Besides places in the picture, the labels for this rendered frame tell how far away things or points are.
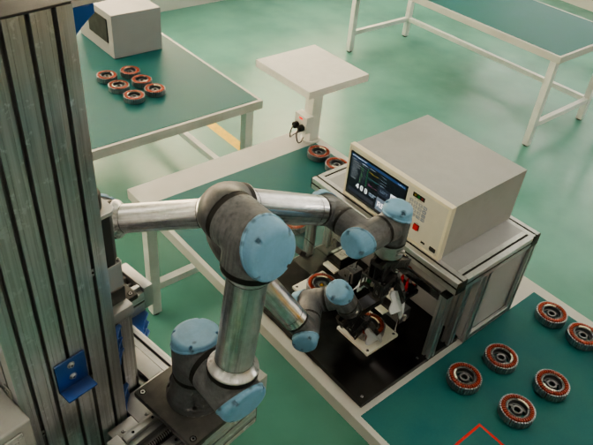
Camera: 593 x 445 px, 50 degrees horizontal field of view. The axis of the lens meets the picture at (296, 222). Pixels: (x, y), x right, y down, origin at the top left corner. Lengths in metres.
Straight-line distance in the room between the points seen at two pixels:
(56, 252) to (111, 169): 3.08
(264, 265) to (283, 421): 1.80
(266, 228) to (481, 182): 1.06
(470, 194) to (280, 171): 1.21
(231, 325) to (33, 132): 0.52
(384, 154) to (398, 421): 0.84
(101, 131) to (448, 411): 2.08
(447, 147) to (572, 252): 2.15
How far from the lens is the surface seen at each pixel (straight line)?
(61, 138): 1.18
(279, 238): 1.17
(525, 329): 2.47
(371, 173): 2.11
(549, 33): 5.25
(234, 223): 1.18
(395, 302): 1.72
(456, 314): 2.17
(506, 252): 2.17
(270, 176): 2.94
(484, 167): 2.16
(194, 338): 1.51
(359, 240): 1.47
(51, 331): 1.41
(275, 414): 2.93
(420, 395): 2.14
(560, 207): 4.62
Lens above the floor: 2.40
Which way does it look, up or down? 38 degrees down
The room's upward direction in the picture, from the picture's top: 6 degrees clockwise
